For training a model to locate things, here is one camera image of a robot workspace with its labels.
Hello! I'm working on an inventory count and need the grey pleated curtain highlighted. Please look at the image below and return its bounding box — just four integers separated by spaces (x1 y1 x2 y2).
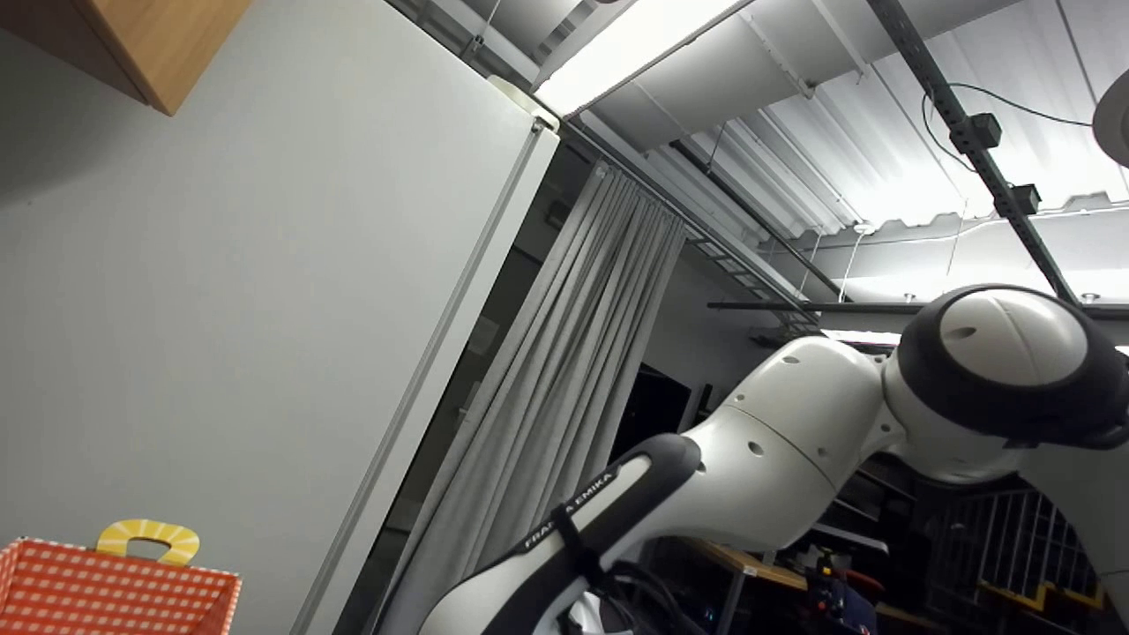
373 157 692 635

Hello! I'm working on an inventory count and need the black monitor screen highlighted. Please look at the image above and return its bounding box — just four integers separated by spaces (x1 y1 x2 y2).
606 361 699 463

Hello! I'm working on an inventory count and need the long ceiling light fixture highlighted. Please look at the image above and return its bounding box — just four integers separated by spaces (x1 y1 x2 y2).
532 0 758 119

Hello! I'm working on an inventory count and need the wooden workbench top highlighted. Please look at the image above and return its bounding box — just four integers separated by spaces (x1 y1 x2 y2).
692 535 815 594

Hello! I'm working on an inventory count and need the black ceiling pole with clamps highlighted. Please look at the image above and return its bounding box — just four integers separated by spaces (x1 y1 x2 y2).
869 0 1080 303

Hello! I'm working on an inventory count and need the white metal railing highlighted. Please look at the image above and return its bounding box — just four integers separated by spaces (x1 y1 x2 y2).
931 481 1115 611

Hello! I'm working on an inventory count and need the red checkered yellow basket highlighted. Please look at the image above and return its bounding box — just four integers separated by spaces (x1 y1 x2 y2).
0 516 249 635

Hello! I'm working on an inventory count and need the round grey lamp head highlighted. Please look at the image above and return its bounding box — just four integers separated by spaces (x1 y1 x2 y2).
1086 65 1129 169

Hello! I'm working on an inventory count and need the black horizontal rail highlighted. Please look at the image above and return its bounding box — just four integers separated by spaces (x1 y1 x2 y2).
702 295 945 320

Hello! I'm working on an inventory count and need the wide wooden wall cabinet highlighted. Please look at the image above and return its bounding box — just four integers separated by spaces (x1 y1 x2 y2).
0 0 256 119

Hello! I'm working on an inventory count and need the thin black ceiling cable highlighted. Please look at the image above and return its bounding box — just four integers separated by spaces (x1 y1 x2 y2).
919 79 1096 150

